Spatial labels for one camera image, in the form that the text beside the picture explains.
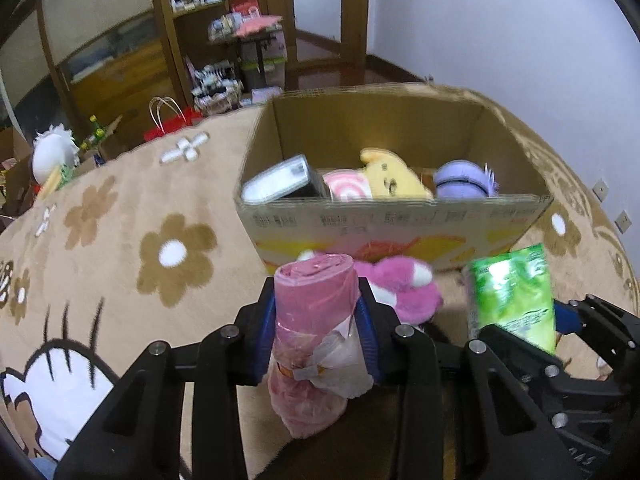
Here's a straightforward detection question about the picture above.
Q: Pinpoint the green bottle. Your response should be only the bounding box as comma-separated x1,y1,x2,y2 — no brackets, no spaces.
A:
81,115,105,150

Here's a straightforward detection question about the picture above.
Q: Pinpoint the purple round plush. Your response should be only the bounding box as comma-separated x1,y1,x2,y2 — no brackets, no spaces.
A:
433,159,499,200

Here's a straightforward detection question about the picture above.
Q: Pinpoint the wooden wardrobe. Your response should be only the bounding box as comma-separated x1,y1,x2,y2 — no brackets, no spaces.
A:
1,0,226,152

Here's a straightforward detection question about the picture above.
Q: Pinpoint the cardboard box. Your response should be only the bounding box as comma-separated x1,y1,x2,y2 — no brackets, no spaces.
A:
235,84,552,270
1,127,35,220

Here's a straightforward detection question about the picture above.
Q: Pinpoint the wooden door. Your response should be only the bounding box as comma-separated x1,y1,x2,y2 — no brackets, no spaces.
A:
260,0,369,84

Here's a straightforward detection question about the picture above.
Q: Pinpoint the black face mask packet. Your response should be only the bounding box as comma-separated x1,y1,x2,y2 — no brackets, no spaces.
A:
240,155,330,205

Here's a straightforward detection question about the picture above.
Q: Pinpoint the pink plastic bag roll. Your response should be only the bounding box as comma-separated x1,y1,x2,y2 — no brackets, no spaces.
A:
268,254,374,439

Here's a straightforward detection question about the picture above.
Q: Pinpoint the basket of toys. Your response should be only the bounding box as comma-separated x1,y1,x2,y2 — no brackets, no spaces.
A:
190,60,243,116

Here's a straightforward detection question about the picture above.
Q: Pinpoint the yellow dog plush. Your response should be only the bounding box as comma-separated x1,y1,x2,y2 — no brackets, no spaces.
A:
360,148,433,200

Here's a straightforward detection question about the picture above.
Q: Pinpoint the green tissue pack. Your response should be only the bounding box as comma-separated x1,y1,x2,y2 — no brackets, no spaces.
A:
463,244,556,354

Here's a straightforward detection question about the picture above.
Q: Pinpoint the pink bear plush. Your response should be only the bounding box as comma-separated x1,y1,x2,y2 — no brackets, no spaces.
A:
297,249,445,325

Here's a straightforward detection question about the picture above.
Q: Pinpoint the red box on shelf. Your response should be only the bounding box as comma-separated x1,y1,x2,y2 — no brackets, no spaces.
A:
229,0,260,18

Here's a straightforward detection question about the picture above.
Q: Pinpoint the red paper gift bag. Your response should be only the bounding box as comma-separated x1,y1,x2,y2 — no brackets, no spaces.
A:
143,96,204,142

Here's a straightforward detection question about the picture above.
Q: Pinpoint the open cardboard box on floor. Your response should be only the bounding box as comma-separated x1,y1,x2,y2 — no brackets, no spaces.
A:
1,127,35,220

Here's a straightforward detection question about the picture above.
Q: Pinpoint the pink swirl roll plush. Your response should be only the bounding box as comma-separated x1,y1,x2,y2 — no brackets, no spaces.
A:
323,169,372,202

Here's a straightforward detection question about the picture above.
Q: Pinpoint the pink paper on table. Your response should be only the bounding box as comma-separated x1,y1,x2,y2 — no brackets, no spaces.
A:
235,15,282,38

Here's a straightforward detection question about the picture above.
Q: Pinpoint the white round plush head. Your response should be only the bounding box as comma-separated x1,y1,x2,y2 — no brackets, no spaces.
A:
32,124,79,185

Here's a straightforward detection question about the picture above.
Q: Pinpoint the small black table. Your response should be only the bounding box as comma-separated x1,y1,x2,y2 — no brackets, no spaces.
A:
209,25,288,91

